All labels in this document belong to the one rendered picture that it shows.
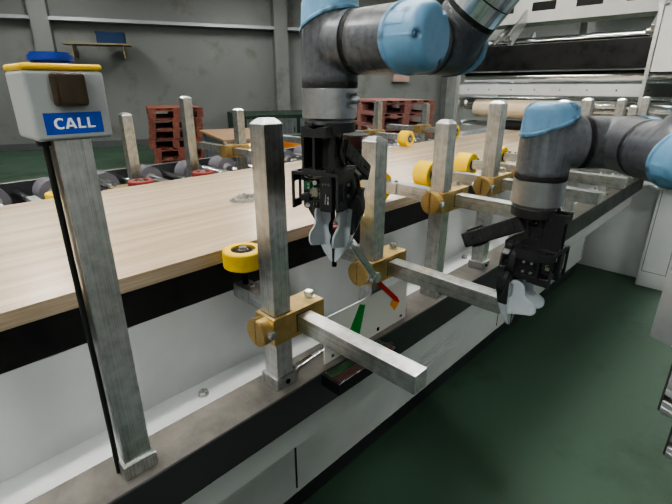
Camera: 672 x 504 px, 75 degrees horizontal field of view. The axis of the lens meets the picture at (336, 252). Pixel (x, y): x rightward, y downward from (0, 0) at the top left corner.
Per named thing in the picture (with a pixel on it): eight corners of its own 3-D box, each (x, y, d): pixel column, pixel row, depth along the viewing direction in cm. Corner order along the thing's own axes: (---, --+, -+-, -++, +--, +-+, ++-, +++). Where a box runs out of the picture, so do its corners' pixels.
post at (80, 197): (158, 462, 62) (97, 136, 46) (123, 483, 59) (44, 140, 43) (145, 445, 65) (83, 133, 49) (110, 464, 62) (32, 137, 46)
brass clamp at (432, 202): (469, 206, 109) (471, 186, 107) (439, 217, 100) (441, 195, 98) (447, 201, 113) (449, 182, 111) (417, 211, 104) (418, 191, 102)
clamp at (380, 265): (405, 270, 96) (407, 249, 95) (365, 289, 87) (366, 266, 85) (385, 263, 100) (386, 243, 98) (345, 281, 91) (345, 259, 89)
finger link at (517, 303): (528, 340, 71) (537, 288, 68) (493, 327, 75) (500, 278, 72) (535, 332, 73) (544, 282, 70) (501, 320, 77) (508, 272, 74)
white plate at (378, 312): (406, 317, 101) (408, 277, 98) (325, 365, 84) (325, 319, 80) (404, 316, 101) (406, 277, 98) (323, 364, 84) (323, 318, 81)
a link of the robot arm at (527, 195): (505, 178, 66) (527, 171, 72) (501, 208, 68) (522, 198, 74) (557, 186, 62) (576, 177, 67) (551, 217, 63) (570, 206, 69)
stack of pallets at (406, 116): (340, 162, 734) (340, 98, 698) (390, 159, 763) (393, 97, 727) (374, 177, 614) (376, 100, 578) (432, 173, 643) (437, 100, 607)
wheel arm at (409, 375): (426, 389, 62) (428, 364, 61) (412, 401, 60) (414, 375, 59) (248, 294, 91) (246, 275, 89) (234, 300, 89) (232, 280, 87)
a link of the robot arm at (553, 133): (600, 102, 59) (535, 102, 59) (583, 183, 63) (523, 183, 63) (572, 100, 66) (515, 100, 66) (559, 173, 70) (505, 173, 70)
